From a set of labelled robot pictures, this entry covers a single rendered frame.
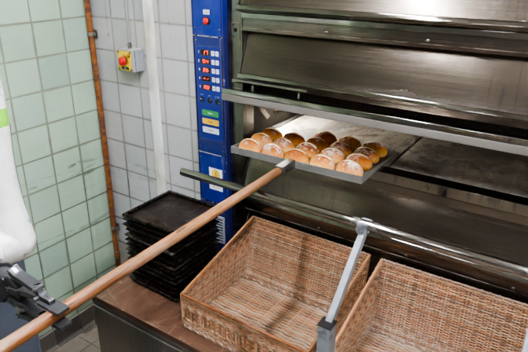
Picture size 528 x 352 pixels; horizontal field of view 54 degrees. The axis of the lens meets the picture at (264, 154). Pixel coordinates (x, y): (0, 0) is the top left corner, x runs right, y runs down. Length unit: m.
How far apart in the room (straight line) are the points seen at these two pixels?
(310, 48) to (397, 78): 0.35
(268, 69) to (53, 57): 1.05
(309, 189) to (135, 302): 0.85
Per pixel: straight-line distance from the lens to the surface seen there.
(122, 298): 2.28
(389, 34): 1.77
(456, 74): 1.73
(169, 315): 2.16
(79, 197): 2.80
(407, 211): 1.93
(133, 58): 2.40
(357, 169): 1.80
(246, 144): 1.99
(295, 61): 1.94
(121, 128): 2.68
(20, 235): 1.49
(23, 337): 1.18
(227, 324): 1.92
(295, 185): 2.10
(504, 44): 1.69
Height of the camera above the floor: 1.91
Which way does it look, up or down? 21 degrees down
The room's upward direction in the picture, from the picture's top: straight up
